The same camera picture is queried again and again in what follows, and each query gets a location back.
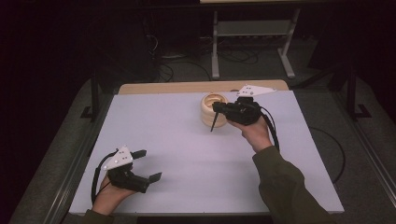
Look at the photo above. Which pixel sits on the white metal stand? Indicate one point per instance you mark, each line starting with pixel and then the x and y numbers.
pixel 252 28

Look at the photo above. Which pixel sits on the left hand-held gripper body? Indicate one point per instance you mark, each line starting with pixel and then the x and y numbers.
pixel 120 160

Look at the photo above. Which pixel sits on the cream ringed pen holder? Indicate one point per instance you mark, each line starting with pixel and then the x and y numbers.
pixel 207 116

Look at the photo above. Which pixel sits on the person's right hand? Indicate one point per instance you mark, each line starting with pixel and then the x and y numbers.
pixel 257 133

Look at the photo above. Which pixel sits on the person's left hand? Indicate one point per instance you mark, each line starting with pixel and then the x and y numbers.
pixel 109 199

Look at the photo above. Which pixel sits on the white table board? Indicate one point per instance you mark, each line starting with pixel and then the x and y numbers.
pixel 193 174

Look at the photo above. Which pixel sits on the black metal stand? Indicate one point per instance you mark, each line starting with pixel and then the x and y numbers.
pixel 351 93
pixel 95 93

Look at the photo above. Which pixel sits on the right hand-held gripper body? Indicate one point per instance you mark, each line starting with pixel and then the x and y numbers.
pixel 243 112

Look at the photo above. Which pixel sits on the aluminium rail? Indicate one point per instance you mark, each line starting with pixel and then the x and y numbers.
pixel 373 158
pixel 67 186

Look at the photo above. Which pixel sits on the dark pencil with orange end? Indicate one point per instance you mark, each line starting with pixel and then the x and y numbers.
pixel 214 123

